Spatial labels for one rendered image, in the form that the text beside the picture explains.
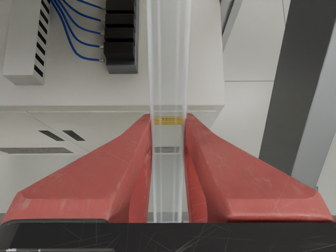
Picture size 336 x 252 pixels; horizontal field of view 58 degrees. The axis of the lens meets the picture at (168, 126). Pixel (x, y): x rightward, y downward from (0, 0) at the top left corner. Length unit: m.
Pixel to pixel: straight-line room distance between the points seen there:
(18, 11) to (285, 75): 0.47
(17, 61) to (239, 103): 0.86
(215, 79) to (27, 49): 0.31
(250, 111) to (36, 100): 0.84
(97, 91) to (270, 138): 0.35
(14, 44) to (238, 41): 0.94
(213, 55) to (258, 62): 0.74
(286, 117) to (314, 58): 0.05
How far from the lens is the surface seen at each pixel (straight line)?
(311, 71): 0.19
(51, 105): 0.55
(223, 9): 0.63
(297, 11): 0.21
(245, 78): 1.24
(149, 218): 0.25
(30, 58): 0.54
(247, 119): 1.19
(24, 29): 0.57
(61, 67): 0.57
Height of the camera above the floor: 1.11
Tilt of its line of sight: 76 degrees down
